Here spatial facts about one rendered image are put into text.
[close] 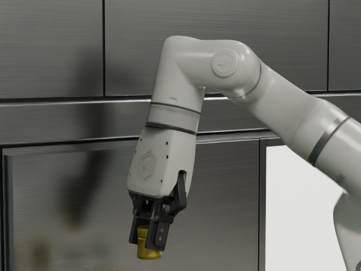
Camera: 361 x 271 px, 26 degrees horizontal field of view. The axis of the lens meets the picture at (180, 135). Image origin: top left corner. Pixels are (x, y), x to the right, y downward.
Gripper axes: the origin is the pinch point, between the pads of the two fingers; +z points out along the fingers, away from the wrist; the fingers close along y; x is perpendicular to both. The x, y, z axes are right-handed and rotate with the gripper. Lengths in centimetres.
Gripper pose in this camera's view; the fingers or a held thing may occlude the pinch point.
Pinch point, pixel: (149, 233)
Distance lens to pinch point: 113.2
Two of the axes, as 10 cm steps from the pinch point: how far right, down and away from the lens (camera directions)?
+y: 5.8, 0.7, -8.1
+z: -2.1, 9.8, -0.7
